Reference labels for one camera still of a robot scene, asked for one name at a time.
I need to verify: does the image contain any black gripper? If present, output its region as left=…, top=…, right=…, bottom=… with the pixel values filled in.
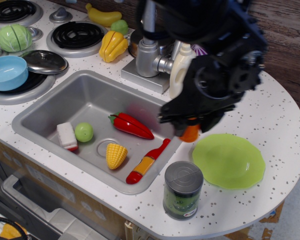
left=158, top=51, right=264, bottom=137

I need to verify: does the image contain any grey oven door handle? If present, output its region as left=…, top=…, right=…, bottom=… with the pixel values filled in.
left=0, top=174, right=66, bottom=237

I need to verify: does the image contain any front stove burner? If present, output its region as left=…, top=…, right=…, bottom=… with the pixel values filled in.
left=0, top=72, right=56, bottom=106

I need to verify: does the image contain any red toy ketchup bottle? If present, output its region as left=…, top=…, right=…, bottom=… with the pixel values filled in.
left=125, top=138, right=171, bottom=185

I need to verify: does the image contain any white red toy sponge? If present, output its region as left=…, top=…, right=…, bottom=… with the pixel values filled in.
left=56, top=122, right=79, bottom=152

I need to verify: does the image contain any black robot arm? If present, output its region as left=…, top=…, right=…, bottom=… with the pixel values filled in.
left=136, top=0, right=268, bottom=137

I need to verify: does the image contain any red toy chili pepper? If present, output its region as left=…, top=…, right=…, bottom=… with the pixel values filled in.
left=108, top=112, right=155, bottom=140

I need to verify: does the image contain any grey green toy can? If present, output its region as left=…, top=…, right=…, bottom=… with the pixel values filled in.
left=163, top=161, right=204, bottom=220

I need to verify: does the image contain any back left stove burner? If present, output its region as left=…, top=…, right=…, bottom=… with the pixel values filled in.
left=0, top=0, right=43, bottom=28

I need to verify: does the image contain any blue toy bowl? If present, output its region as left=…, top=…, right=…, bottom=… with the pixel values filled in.
left=0, top=55, right=29, bottom=91

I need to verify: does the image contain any stove burner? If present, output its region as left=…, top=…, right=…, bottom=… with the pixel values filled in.
left=0, top=72, right=56, bottom=106
left=46, top=21, right=108, bottom=58
left=0, top=0, right=43, bottom=28

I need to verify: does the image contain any green toy cabbage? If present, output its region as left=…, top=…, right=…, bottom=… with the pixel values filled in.
left=0, top=24, right=33, bottom=53

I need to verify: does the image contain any grey toy sink basin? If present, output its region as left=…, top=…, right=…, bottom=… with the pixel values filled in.
left=12, top=70, right=181, bottom=195

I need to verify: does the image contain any silver toy faucet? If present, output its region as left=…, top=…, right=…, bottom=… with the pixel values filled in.
left=120, top=0, right=185, bottom=95

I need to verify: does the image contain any yellow toy banana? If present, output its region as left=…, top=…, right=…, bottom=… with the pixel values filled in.
left=85, top=3, right=122, bottom=27

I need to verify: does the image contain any white toy detergent bottle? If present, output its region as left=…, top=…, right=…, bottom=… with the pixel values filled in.
left=169, top=43, right=196, bottom=99

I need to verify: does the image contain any green toy apple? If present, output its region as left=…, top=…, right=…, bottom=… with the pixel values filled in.
left=74, top=122, right=94, bottom=143

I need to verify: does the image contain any grey middle stove knob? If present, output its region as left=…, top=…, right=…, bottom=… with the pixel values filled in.
left=26, top=26, right=44, bottom=42

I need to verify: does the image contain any silver toy pot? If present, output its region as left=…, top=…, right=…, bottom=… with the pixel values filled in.
left=128, top=30, right=143, bottom=58

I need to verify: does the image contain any orange toy carrot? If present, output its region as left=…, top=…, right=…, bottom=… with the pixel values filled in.
left=179, top=123, right=200, bottom=143

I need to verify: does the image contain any back right stove burner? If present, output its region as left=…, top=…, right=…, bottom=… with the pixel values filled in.
left=46, top=21, right=108, bottom=58

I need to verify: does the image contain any yellow toy bell pepper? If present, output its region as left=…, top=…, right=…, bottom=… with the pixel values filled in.
left=99, top=30, right=128, bottom=63

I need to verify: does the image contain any purple white toy onion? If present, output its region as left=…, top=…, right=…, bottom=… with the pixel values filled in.
left=190, top=44, right=208, bottom=57

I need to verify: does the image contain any silver pot lid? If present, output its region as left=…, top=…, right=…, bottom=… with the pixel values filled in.
left=20, top=50, right=69, bottom=75

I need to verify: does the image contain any small green toy vegetable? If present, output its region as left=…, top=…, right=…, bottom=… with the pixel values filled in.
left=110, top=19, right=129, bottom=35

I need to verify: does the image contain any yellow toy on floor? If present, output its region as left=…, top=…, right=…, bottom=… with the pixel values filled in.
left=0, top=223, right=24, bottom=240

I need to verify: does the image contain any green plastic plate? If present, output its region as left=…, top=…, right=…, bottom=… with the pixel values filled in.
left=192, top=133, right=266, bottom=190

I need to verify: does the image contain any yellow toy corn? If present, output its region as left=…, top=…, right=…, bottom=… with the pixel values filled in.
left=106, top=143, right=128, bottom=170

